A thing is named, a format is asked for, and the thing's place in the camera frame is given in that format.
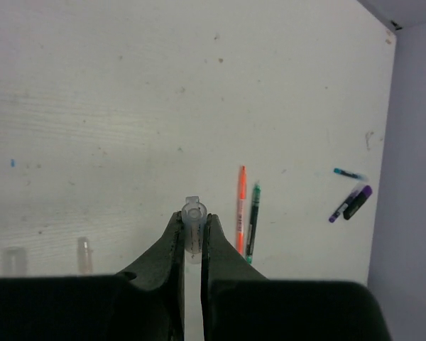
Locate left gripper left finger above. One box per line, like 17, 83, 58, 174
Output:
0, 212, 184, 340

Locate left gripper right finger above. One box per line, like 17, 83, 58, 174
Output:
201, 215, 391, 340

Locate orange pen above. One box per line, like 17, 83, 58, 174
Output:
235, 166, 247, 255

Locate green pen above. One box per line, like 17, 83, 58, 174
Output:
245, 182, 261, 264

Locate clear green pen cap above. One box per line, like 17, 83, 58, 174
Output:
181, 196, 207, 264

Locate purple pen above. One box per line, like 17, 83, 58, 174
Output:
329, 189, 361, 223

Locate teal pen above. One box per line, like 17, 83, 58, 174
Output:
334, 168, 367, 181

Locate black purple highlighter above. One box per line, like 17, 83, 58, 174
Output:
343, 185, 373, 220

